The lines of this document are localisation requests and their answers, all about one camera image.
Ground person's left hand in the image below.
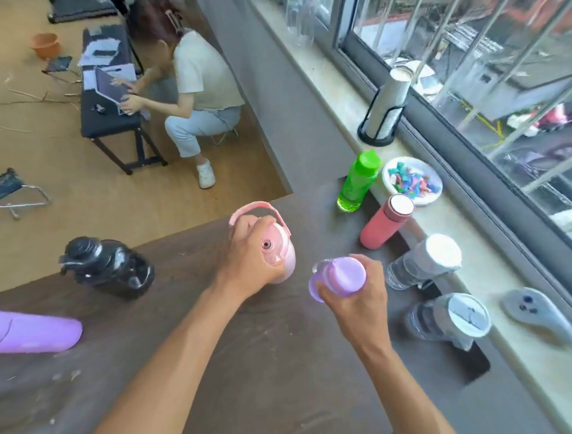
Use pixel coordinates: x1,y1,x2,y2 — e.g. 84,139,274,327
216,215,287,302

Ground clear bottle with white lid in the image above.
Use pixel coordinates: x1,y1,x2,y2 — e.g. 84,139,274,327
386,233,462,291
405,293,492,351

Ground green plastic bottle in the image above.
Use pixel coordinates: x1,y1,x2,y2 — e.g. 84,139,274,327
337,150,382,213

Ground orange flower pot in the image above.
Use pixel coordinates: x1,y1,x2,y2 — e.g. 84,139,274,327
30,32,62,60

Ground person's right hand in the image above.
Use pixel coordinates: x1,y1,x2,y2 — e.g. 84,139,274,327
316,254,390,354

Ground white papers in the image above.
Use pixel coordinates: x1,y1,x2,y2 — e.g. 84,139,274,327
77,37,137,90

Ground purple water bottle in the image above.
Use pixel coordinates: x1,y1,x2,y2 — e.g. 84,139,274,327
0,311,83,355

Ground folding stool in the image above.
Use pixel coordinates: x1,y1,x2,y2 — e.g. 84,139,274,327
0,168,51,221

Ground person's left forearm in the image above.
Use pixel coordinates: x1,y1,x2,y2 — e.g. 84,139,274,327
93,277,251,434

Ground purple bottle cap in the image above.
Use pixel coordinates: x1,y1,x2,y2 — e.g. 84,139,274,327
308,257,367,303

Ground pink water bottle with handle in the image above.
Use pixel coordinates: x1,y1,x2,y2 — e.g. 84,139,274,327
229,201,296,284

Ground white bowl of colourful pieces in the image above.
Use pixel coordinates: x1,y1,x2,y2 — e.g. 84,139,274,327
382,156,443,207

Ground stack of paper cups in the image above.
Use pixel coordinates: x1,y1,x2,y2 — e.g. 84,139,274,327
366,66,414,140

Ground black mat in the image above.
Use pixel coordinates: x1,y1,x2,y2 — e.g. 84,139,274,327
47,0,119,24

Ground window frame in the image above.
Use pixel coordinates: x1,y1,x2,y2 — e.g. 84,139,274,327
313,0,572,309

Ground black bench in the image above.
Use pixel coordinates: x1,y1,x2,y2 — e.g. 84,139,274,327
80,24,168,175

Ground coral pink thermos bottle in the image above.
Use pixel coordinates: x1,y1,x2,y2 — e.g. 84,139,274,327
359,193,415,250

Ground clear glass bottles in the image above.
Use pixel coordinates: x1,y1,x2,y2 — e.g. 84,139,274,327
285,0,319,49

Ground black wire cup holder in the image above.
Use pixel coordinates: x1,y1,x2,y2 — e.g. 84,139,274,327
357,85,408,147

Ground tablet computer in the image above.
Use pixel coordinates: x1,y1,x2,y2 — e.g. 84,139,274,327
94,67,135,108

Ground grey controller device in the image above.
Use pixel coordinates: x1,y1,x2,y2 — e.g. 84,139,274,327
500,287,572,346

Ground person's right forearm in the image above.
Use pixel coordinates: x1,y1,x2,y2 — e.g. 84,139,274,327
353,333,456,434

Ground black water jug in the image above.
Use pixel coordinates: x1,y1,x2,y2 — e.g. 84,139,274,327
59,237,155,300

